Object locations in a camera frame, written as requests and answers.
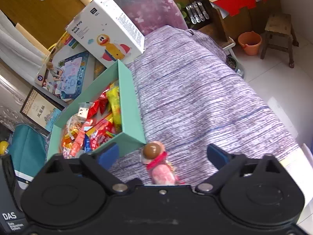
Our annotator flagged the long red snack stick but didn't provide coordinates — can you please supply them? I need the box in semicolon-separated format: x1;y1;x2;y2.
69;118;94;157

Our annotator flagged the golden yellow snack pack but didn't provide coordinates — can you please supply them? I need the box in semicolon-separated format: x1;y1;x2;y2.
60;133;75;155

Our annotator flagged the orange yellow cracker pack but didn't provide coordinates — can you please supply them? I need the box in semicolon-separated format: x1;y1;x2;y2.
64;114;82;139

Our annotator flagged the small round jelly cup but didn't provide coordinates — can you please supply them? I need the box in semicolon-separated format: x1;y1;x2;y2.
77;102;91;119

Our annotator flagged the brown ball candy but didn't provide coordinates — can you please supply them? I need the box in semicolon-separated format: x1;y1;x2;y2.
141;141;183;186

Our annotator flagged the red snack bag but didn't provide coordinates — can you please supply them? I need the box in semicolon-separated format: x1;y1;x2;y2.
87;90;108;119

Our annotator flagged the yellow striped snack pack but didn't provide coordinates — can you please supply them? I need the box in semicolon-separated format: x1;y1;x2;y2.
107;86;121;133

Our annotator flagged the blue white biscuit pack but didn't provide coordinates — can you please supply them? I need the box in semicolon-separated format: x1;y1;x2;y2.
83;135;92;153

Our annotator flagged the red Skittles candy bag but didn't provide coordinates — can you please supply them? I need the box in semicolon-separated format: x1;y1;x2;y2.
85;118;115;151

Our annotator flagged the mint green cardboard box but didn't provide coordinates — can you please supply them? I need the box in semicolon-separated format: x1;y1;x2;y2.
46;60;146;160

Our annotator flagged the teal fabric chair cover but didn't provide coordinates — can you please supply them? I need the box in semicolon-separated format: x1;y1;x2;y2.
8;124;47;188

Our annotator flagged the framed pineapple cake picture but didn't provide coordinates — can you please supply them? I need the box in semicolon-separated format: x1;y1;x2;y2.
20;87;64;135

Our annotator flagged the purple striped tablecloth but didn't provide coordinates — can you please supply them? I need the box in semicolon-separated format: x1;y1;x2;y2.
127;25;299;186

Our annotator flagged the yellow ball toy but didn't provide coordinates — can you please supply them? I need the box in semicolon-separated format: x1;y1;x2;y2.
0;141;9;155

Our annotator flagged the water doodle mat box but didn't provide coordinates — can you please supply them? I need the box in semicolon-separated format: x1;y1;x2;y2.
34;32;106;103

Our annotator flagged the orange plastic bucket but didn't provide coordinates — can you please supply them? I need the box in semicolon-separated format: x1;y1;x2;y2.
238;31;263;56

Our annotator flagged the white roly-poly duck box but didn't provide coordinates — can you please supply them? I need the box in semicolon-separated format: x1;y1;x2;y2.
66;0;145;68

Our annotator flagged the wooden stool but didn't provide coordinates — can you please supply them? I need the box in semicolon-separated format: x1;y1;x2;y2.
260;13;299;68

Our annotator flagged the silver nail clippers set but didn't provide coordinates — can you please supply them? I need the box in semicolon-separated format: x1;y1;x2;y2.
185;0;210;25

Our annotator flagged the purple floral pillow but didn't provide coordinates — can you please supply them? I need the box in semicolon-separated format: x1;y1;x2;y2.
114;0;188;36

